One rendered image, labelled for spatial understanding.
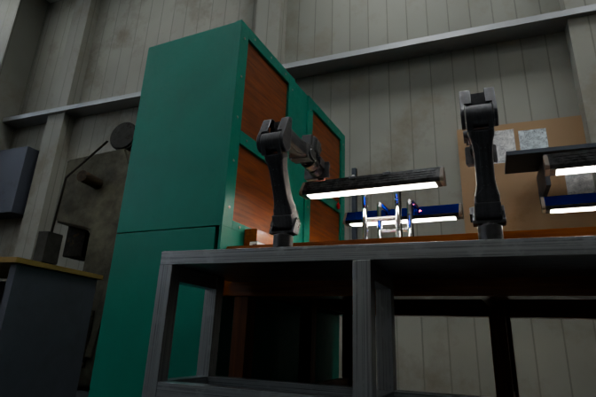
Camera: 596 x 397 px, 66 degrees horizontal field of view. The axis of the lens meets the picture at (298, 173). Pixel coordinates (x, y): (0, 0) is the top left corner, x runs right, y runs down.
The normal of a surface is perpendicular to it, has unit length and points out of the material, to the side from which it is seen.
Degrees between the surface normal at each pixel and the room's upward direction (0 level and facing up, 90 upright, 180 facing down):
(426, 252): 90
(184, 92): 90
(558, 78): 90
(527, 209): 90
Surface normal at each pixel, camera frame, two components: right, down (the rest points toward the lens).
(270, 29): -0.37, -0.33
